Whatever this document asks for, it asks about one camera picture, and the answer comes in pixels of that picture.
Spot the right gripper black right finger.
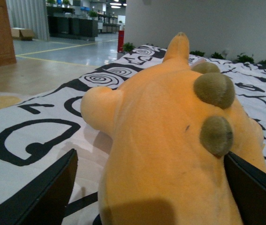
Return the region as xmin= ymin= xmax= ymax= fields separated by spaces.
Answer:
xmin=224 ymin=152 xmax=266 ymax=225

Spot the red standing pillar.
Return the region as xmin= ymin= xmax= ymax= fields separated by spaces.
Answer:
xmin=117 ymin=30 xmax=124 ymax=53

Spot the orange plush dinosaur toy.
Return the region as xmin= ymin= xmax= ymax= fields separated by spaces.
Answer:
xmin=81 ymin=33 xmax=266 ymax=225

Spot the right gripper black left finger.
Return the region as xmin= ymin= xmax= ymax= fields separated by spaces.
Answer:
xmin=0 ymin=149 xmax=78 ymax=225

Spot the left potted green plant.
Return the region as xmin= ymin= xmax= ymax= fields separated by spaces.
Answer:
xmin=122 ymin=42 xmax=135 ymax=53

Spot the black white patterned duvet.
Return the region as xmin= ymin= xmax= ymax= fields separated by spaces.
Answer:
xmin=0 ymin=44 xmax=266 ymax=225

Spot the cardboard box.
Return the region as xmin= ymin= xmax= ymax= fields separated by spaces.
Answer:
xmin=11 ymin=28 xmax=35 ymax=41

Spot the dark counter with shelves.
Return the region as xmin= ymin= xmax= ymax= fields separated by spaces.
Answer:
xmin=46 ymin=5 xmax=98 ymax=41

